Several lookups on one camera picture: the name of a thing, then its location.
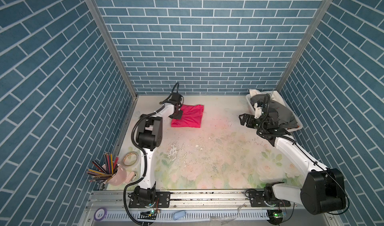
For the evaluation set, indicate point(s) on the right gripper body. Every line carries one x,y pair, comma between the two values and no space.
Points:
256,123

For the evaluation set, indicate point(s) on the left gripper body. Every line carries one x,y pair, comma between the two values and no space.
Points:
176,115

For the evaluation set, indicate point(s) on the pink t shirt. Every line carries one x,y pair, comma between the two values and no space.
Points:
191,118

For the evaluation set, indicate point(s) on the white plastic laundry basket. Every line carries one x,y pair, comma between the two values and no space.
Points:
294,124

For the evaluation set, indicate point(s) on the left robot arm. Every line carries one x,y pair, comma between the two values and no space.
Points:
147,136

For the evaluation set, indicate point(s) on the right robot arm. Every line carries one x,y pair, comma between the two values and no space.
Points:
323,190

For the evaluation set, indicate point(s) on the grey t shirt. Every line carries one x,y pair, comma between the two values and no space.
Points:
278,114

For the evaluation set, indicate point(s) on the white adhesive tape roll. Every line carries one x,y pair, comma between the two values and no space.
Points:
130,159

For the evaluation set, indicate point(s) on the pink pencil cup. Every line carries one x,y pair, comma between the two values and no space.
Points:
122,177

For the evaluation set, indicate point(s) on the right green circuit board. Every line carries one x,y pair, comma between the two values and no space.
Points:
275,217

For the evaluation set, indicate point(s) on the green circuit board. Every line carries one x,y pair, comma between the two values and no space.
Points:
275,217
148,215

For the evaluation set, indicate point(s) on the bundle of coloured pencils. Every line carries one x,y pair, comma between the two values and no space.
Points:
102,174

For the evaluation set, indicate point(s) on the light blue cloth piece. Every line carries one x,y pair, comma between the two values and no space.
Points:
178,215

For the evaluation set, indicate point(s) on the left green circuit board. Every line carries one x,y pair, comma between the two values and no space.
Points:
148,215

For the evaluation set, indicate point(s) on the purple tape roll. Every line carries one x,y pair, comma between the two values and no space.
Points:
100,214

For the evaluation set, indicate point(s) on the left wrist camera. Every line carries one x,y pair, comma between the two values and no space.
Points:
176,99

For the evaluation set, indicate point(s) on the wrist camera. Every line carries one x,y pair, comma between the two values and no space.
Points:
258,109
176,99

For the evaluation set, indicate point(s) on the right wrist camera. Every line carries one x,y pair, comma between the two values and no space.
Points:
258,109

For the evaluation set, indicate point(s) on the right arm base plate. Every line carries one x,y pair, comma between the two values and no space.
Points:
257,199

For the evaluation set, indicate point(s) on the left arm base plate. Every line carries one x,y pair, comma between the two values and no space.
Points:
159,200

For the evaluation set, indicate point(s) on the white slotted cable duct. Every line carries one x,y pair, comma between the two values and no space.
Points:
193,216

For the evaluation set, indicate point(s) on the aluminium mounting rail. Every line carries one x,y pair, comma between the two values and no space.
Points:
182,200

